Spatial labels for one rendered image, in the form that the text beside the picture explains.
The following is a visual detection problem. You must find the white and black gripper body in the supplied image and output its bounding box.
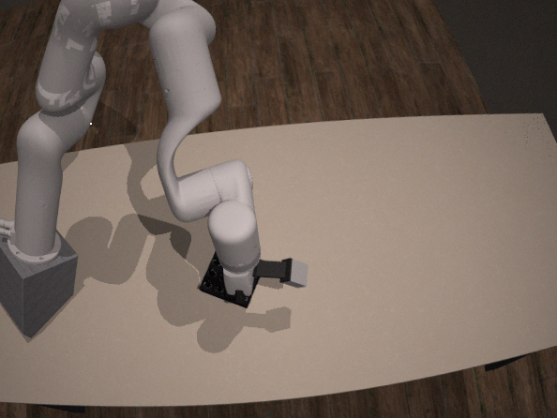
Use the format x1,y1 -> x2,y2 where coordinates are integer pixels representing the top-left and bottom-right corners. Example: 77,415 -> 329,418
221,261 -> 259,296

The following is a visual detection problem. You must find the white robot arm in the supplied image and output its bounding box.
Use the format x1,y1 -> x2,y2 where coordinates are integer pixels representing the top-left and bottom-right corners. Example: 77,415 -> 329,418
0,0 -> 309,288

